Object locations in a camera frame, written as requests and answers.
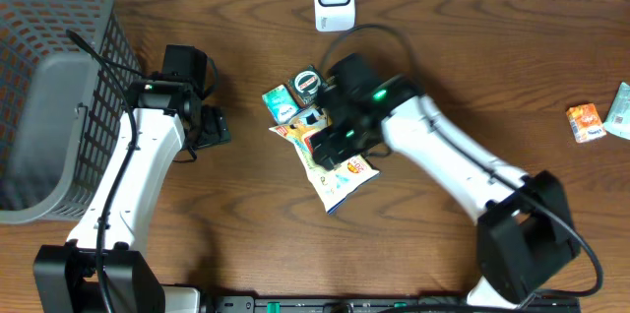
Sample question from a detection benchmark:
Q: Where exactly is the yellow red snack bag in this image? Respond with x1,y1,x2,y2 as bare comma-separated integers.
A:
270,106,380,214

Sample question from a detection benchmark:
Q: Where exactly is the dark green round packet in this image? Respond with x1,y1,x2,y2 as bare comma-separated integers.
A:
287,65,327,107

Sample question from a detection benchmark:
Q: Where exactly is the teal white tissue packet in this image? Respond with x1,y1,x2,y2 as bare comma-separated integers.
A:
262,85,300,124

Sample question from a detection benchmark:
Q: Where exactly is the orange snack packet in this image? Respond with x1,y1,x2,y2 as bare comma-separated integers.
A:
566,103,606,144

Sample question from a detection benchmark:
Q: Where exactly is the light teal snack packet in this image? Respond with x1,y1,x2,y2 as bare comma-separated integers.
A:
603,82,630,140

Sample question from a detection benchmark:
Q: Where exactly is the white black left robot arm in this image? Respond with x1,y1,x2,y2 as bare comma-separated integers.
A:
33,78,225,312

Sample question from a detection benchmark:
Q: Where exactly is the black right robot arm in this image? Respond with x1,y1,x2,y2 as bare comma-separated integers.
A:
311,77,580,309

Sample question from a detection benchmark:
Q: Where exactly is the dark grey plastic mesh basket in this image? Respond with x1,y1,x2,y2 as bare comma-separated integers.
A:
1,0,140,224

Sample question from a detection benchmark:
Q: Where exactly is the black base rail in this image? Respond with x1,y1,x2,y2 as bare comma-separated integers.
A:
196,294,582,313

